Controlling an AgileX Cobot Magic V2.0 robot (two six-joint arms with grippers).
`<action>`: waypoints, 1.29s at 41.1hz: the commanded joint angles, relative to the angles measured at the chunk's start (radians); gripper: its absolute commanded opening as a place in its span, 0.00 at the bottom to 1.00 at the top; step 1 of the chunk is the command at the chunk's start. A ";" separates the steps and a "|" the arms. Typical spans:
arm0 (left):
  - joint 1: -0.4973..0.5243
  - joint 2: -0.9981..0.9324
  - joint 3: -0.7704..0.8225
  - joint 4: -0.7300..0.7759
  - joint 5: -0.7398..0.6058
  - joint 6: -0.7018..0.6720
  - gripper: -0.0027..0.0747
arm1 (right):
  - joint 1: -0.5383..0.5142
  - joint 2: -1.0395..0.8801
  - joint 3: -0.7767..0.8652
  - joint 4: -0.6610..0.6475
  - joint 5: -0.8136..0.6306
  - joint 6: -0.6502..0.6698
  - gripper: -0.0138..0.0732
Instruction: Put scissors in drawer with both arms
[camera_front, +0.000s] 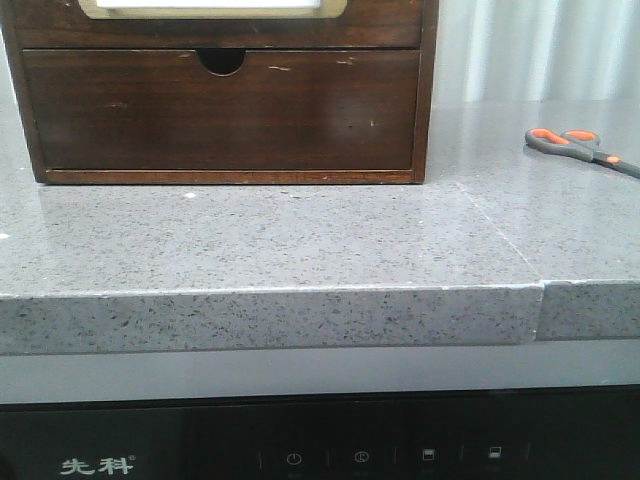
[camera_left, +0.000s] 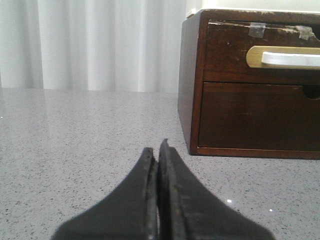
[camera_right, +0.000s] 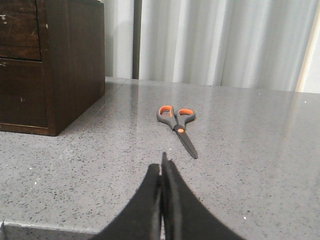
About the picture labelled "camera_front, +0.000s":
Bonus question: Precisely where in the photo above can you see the dark brown wooden cabinet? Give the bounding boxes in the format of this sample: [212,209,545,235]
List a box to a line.
[1,1,439,184]

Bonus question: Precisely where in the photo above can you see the grey orange handled scissors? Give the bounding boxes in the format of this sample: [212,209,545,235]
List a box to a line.
[524,128,639,179]

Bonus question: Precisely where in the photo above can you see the black appliance control panel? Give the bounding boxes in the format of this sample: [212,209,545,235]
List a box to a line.
[1,385,639,479]

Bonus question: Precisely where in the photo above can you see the white corrugated back panel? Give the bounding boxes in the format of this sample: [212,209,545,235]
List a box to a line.
[434,1,639,106]

